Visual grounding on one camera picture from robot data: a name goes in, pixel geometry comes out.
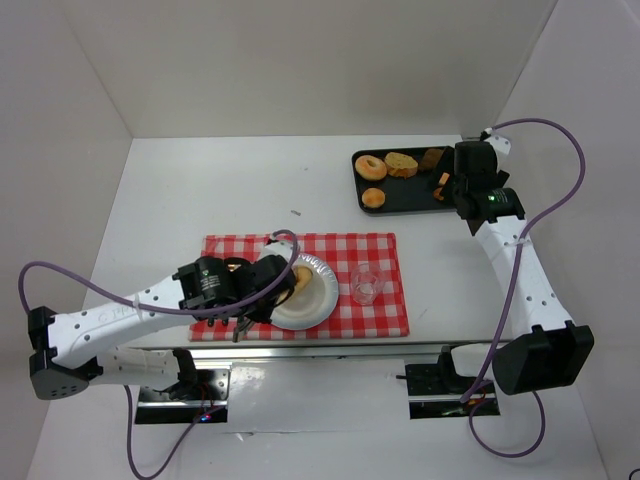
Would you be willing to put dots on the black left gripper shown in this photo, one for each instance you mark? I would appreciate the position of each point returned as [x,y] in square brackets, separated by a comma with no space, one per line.
[279,282]

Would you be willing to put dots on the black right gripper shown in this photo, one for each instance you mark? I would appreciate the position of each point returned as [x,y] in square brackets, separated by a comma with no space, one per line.
[447,170]

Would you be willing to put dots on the twisted ring bread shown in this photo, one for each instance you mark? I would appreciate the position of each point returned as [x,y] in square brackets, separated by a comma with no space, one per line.
[303,276]

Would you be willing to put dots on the silver metal tongs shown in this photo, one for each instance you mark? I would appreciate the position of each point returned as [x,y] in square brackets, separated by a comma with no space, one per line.
[243,326]

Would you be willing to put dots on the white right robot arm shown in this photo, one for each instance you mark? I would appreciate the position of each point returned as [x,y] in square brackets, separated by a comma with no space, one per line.
[548,350]

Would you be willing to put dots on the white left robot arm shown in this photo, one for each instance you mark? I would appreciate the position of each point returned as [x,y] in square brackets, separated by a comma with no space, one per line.
[74,351]

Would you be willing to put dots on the brown bread piece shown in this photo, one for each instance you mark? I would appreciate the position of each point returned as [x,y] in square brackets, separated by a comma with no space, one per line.
[430,159]

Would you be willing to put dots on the black bread tray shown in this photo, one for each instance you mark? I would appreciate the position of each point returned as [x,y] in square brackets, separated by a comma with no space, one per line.
[403,196]

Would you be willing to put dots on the square toast slice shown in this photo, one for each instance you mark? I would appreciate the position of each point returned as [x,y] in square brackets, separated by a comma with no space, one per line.
[400,165]

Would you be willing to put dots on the white round plate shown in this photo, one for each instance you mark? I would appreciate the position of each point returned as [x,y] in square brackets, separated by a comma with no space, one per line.
[315,303]

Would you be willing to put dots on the small round bun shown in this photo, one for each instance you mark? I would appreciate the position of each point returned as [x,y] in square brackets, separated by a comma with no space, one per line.
[373,198]

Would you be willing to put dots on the clear drinking glass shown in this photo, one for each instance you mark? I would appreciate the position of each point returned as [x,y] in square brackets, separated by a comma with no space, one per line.
[367,282]

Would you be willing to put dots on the red white checkered cloth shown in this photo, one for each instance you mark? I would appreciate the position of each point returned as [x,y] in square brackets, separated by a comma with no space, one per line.
[385,318]

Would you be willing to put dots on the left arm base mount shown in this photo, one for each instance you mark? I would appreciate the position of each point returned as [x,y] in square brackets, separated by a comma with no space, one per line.
[206,401]

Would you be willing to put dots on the ring bagel bread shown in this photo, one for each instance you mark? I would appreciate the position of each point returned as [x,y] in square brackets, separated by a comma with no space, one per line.
[370,168]

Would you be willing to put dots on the aluminium rail front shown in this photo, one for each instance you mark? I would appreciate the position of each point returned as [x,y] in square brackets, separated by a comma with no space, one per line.
[214,352]

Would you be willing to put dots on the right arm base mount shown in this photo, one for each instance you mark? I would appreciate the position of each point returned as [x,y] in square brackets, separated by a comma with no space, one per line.
[434,390]

